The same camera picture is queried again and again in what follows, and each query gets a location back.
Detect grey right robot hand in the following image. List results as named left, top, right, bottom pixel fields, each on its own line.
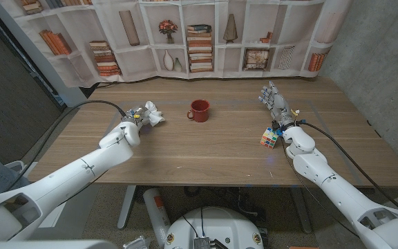
left=258, top=80, right=299, bottom=128

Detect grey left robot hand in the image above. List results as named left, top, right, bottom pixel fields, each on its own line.
left=121, top=105, right=151, bottom=127

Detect white cloth napkin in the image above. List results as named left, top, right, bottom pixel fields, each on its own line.
left=143, top=100, right=167, bottom=127

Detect Rubik's cube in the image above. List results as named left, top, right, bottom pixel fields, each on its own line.
left=260, top=127, right=280, bottom=149

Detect printed bookshelf backdrop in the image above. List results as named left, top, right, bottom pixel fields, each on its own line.
left=0, top=0, right=354, bottom=88

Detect red mug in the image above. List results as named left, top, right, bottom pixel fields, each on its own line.
left=187, top=99, right=211, bottom=123

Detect grey metal table leg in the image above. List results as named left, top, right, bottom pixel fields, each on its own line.
left=290, top=186, right=313, bottom=234
left=117, top=185, right=137, bottom=230

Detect white cylinder with orange label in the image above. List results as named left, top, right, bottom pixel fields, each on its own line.
left=142, top=187, right=171, bottom=248

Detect perforated metal cabinet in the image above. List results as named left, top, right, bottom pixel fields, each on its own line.
left=0, top=6, right=65, bottom=167

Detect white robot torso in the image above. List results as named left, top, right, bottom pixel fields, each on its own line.
left=164, top=206, right=265, bottom=249

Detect silver finned heat sink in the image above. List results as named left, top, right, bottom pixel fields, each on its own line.
left=193, top=237, right=211, bottom=249

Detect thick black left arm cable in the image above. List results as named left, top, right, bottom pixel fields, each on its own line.
left=5, top=99, right=127, bottom=193

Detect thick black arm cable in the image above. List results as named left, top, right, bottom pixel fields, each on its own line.
left=5, top=99, right=127, bottom=193
left=298, top=119, right=398, bottom=212

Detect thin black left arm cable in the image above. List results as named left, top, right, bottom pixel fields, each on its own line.
left=57, top=169, right=110, bottom=207

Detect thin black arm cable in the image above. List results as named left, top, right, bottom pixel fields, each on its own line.
left=57, top=169, right=110, bottom=207
left=281, top=137, right=361, bottom=239

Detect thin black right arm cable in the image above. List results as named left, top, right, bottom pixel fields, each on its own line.
left=281, top=137, right=361, bottom=239

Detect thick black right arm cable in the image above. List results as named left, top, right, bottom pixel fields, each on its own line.
left=298, top=119, right=398, bottom=212

